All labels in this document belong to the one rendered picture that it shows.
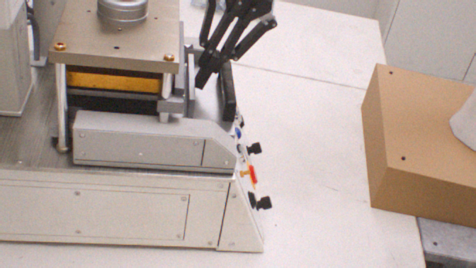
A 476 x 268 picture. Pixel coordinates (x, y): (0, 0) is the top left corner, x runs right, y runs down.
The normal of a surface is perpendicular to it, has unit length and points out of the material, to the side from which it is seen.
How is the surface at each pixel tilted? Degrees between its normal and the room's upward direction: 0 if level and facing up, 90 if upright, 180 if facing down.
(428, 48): 90
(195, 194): 90
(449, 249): 0
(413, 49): 90
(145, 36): 0
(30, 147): 0
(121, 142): 90
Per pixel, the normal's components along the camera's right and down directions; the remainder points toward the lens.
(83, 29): 0.16, -0.80
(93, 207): 0.09, 0.61
